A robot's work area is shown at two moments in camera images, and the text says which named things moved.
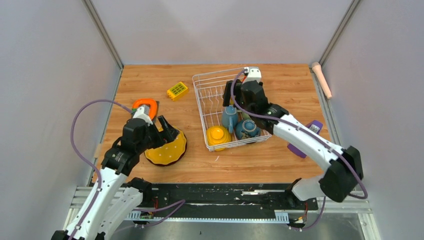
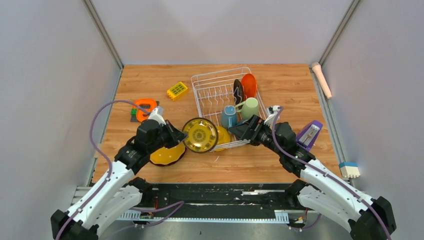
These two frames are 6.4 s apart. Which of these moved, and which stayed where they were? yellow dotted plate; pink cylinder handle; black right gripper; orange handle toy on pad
Moved: black right gripper
Stayed: pink cylinder handle; yellow dotted plate; orange handle toy on pad
